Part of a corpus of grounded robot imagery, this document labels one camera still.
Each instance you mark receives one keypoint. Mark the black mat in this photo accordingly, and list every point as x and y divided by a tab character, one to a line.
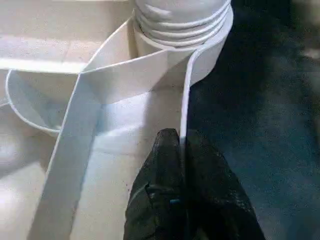
262	112

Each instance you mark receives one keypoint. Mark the white plastic table leg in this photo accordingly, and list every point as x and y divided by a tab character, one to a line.
180	22

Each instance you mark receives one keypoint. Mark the white plastic table top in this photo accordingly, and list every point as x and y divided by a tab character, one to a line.
87	112

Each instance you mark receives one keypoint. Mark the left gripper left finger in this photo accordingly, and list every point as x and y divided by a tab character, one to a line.
160	195

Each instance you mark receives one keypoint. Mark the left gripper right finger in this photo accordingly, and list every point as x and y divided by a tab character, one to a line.
217	200

